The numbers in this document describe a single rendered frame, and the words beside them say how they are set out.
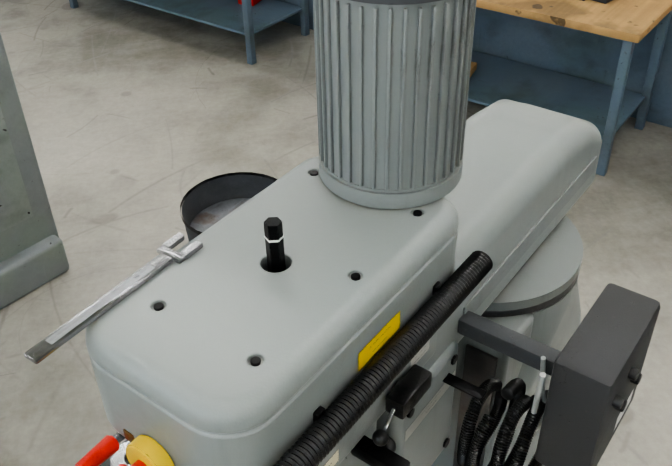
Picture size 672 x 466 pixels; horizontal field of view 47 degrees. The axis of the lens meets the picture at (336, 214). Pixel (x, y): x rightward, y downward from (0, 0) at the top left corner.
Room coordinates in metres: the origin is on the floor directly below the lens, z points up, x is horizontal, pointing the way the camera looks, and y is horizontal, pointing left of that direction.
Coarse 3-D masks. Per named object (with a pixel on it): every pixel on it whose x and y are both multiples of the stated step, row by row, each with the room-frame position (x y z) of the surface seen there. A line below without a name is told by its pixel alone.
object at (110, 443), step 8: (104, 440) 0.61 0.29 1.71; (112, 440) 0.61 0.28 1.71; (120, 440) 0.62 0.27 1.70; (96, 448) 0.60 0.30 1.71; (104, 448) 0.60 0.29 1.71; (112, 448) 0.60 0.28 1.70; (88, 456) 0.59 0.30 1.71; (96, 456) 0.59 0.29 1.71; (104, 456) 0.59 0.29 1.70; (80, 464) 0.58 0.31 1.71; (88, 464) 0.58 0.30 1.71; (96, 464) 0.58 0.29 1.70
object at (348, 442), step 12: (432, 336) 0.80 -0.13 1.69; (432, 348) 0.80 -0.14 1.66; (420, 360) 0.78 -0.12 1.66; (384, 396) 0.70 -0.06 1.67; (372, 408) 0.68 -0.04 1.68; (384, 408) 0.70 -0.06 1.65; (360, 420) 0.66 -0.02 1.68; (372, 420) 0.68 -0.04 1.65; (348, 432) 0.64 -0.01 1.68; (360, 432) 0.66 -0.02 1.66; (336, 444) 0.62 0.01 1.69; (348, 444) 0.64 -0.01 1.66; (336, 456) 0.61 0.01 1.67
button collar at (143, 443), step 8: (136, 440) 0.55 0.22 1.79; (144, 440) 0.55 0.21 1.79; (152, 440) 0.55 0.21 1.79; (128, 448) 0.55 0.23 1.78; (136, 448) 0.54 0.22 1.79; (144, 448) 0.54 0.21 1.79; (152, 448) 0.54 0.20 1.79; (160, 448) 0.54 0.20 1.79; (128, 456) 0.55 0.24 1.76; (136, 456) 0.54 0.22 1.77; (144, 456) 0.53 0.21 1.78; (152, 456) 0.53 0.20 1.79; (160, 456) 0.53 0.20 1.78; (168, 456) 0.54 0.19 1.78; (152, 464) 0.52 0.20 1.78; (160, 464) 0.53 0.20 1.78; (168, 464) 0.53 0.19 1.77
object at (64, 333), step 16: (176, 240) 0.77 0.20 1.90; (160, 256) 0.73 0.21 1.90; (176, 256) 0.73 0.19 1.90; (144, 272) 0.70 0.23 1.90; (112, 288) 0.68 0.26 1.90; (128, 288) 0.68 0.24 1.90; (96, 304) 0.65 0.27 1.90; (112, 304) 0.65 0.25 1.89; (80, 320) 0.63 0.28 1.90; (48, 336) 0.60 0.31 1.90; (64, 336) 0.60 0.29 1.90; (32, 352) 0.58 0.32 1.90; (48, 352) 0.58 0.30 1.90
